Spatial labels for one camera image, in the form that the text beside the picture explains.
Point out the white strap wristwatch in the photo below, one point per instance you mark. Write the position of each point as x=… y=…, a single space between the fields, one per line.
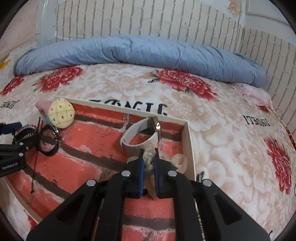
x=140 y=134

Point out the cream pineapple plush clip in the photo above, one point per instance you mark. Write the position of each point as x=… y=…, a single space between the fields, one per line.
x=59 y=113

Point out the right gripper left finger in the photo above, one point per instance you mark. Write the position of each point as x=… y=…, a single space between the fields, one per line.
x=95 y=210

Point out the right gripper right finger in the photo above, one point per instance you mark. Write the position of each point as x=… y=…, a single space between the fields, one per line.
x=204 y=212

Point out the clear plastic sheet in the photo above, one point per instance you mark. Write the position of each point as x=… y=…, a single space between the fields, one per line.
x=46 y=22

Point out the brick pattern headboard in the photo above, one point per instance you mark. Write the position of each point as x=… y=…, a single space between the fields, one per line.
x=256 y=29

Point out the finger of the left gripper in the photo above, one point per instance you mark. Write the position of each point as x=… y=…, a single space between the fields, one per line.
x=26 y=143
x=9 y=128

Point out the cream flower claw clip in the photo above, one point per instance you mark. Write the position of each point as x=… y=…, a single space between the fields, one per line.
x=157 y=164

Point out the floral red bed blanket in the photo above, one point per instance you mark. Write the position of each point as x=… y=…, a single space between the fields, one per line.
x=243 y=148

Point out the blue rolled quilt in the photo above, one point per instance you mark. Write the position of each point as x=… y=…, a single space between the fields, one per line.
x=202 y=60

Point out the yellow strip at bedside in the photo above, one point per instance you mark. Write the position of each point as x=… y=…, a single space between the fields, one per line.
x=2 y=65

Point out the brick pattern jewelry tray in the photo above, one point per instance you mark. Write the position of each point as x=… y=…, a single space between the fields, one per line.
x=90 y=149

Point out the rainbow rhinestone hair clip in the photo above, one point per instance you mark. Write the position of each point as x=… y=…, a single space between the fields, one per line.
x=28 y=135

